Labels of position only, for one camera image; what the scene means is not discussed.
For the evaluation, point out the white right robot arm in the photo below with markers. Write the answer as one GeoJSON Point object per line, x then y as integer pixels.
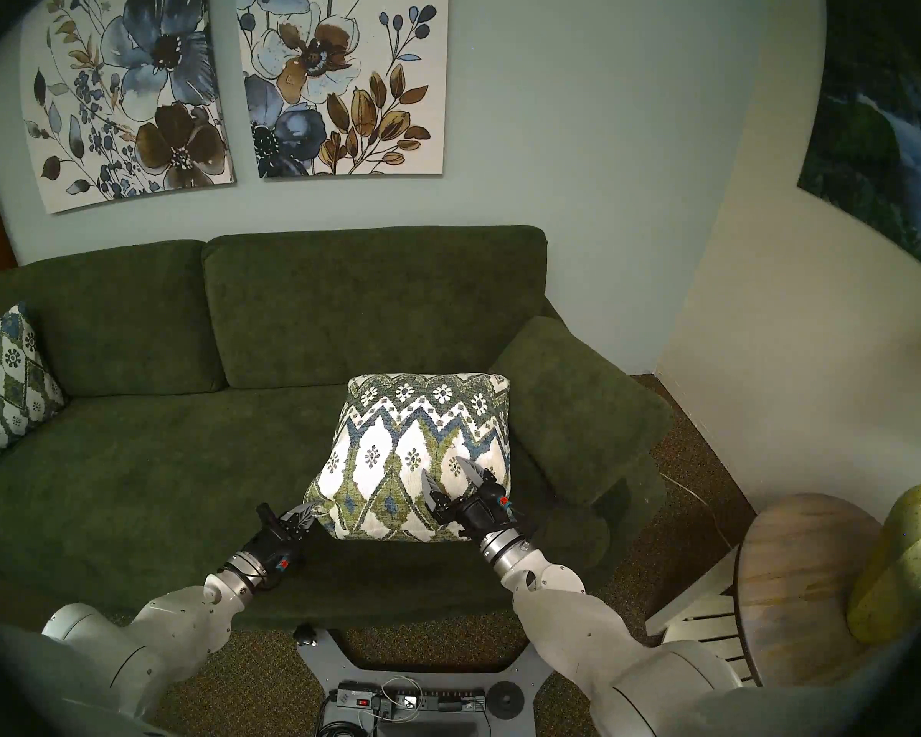
{"type": "Point", "coordinates": [583, 628]}

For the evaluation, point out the black round base disc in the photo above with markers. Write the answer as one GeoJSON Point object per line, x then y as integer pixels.
{"type": "Point", "coordinates": [504, 699]}

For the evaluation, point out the black power strip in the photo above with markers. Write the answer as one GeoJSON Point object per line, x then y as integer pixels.
{"type": "Point", "coordinates": [445, 698]}

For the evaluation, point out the green white patterned cushion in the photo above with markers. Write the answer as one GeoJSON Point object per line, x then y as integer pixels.
{"type": "Point", "coordinates": [11, 382]}
{"type": "Point", "coordinates": [407, 451]}

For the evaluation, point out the white slatted chair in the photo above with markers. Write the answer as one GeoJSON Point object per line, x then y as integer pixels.
{"type": "Point", "coordinates": [706, 620]}

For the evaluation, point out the black base knob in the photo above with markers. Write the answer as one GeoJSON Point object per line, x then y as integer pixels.
{"type": "Point", "coordinates": [305, 634]}

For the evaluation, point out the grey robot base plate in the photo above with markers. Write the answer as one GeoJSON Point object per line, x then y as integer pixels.
{"type": "Point", "coordinates": [430, 674]}

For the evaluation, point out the green sofa armrest bolster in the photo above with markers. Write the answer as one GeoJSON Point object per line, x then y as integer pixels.
{"type": "Point", "coordinates": [583, 413]}

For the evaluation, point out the gold metallic vase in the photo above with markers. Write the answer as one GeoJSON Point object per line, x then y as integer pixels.
{"type": "Point", "coordinates": [906, 559]}

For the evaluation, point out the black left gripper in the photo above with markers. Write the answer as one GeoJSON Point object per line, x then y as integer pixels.
{"type": "Point", "coordinates": [272, 550]}

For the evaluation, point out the floral canvas with dark flowers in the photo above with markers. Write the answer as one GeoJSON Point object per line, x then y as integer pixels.
{"type": "Point", "coordinates": [146, 90]}

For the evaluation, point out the round wooden ball stool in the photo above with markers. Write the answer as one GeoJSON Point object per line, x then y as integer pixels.
{"type": "Point", "coordinates": [798, 589]}

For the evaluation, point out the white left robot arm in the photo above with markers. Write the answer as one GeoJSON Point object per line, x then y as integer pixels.
{"type": "Point", "coordinates": [161, 628]}

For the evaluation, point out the floral canvas with brown leaves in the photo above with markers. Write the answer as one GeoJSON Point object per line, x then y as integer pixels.
{"type": "Point", "coordinates": [338, 75]}

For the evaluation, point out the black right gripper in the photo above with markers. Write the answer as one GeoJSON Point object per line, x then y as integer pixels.
{"type": "Point", "coordinates": [480, 513]}

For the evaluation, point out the narrow green sofa back cushion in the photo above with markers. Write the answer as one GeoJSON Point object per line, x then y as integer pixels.
{"type": "Point", "coordinates": [107, 313]}

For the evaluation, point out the dark green fabric sofa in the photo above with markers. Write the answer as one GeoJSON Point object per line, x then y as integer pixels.
{"type": "Point", "coordinates": [123, 474]}

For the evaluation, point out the waterfall landscape wall poster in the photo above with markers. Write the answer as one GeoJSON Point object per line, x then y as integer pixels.
{"type": "Point", "coordinates": [883, 137]}

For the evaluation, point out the wide green sofa back cushion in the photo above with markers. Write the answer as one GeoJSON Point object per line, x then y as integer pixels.
{"type": "Point", "coordinates": [368, 298]}

